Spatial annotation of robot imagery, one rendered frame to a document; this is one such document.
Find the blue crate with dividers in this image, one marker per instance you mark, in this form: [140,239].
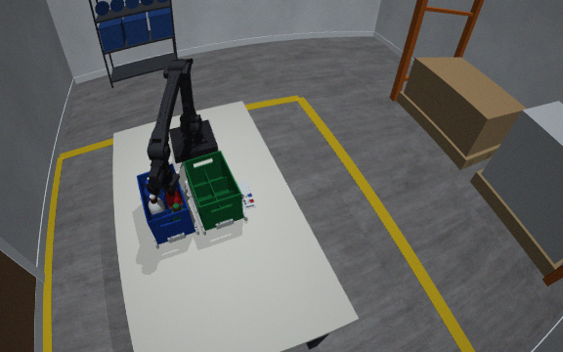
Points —
[156,223]

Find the white paper strip with colored squares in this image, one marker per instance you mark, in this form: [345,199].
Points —
[247,198]

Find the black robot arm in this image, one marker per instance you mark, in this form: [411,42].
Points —
[176,72]

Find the green plastic crate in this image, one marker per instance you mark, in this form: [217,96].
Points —
[226,188]

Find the white bottle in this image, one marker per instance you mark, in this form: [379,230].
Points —
[156,205]

